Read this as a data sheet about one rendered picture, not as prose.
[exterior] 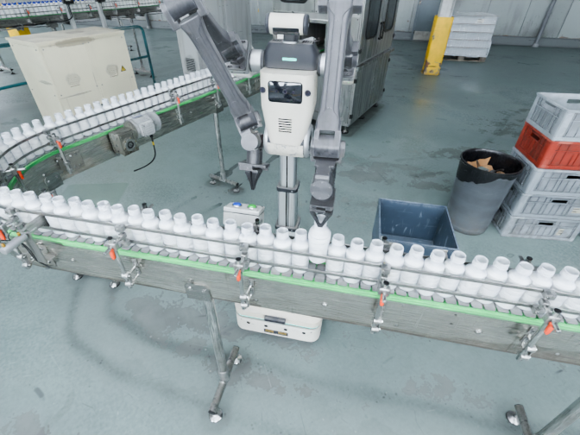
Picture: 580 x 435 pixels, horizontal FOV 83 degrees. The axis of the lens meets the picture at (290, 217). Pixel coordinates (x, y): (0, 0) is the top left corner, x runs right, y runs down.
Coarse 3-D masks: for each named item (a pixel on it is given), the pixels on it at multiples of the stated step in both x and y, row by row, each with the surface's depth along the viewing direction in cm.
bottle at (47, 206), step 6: (48, 192) 120; (42, 198) 118; (48, 198) 119; (42, 204) 119; (48, 204) 120; (42, 210) 119; (48, 210) 120; (48, 222) 123; (54, 222) 123; (60, 228) 125; (60, 234) 127
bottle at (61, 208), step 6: (54, 198) 118; (60, 198) 119; (54, 204) 117; (60, 204) 118; (66, 204) 120; (54, 210) 118; (60, 210) 118; (66, 210) 119; (60, 222) 120; (66, 222) 121; (72, 222) 122; (66, 228) 122; (72, 228) 123; (66, 234) 124; (72, 234) 124
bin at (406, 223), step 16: (384, 208) 162; (400, 208) 160; (416, 208) 158; (432, 208) 156; (384, 224) 167; (400, 224) 165; (416, 224) 163; (432, 224) 161; (448, 224) 146; (400, 240) 167; (416, 240) 167; (432, 240) 167; (448, 240) 143; (448, 256) 133
